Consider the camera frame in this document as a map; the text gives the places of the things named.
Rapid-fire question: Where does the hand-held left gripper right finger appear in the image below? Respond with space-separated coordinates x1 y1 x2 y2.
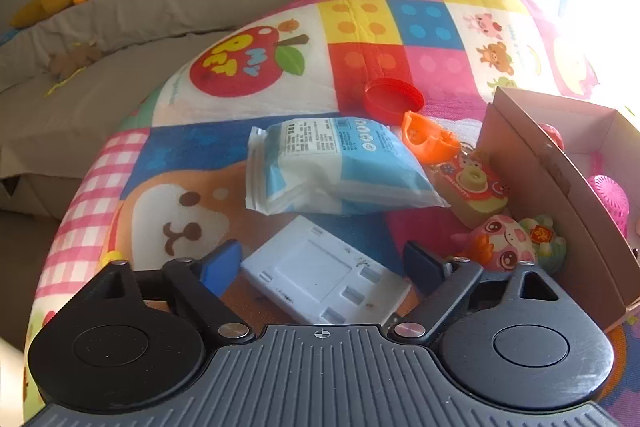
386 240 560 345

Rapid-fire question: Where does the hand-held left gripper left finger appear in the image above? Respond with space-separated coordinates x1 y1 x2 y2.
101 239 256 346

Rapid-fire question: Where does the pink pig toy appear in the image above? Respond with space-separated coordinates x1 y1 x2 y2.
450 214 538 275

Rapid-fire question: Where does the white plastic stand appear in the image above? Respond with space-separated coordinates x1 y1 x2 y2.
241 215 413 325

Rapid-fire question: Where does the red toy camera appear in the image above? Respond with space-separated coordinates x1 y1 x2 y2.
432 147 512 228

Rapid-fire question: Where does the orange plastic toy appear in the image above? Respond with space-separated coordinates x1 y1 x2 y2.
401 111 461 165

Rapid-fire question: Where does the blue white wet wipes packet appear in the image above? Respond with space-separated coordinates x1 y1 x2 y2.
245 117 451 216

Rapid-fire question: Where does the green toy with red label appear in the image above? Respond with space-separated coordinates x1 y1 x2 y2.
517 214 568 278

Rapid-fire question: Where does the cardboard box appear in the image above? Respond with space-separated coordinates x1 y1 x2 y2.
477 87 640 333

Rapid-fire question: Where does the red round lid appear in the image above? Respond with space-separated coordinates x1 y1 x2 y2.
364 78 426 116

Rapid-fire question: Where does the colourful printed play mat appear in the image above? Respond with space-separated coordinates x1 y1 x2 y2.
22 0 640 413

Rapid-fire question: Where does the small red toy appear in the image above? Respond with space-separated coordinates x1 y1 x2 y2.
537 123 565 152

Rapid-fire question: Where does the pink perforated ball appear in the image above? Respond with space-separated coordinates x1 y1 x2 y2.
587 174 632 228

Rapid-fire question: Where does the grey beige sofa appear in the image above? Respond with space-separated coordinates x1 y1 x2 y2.
0 0 361 218

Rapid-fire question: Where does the brown plush toy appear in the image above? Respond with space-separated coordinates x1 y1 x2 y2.
48 44 102 80

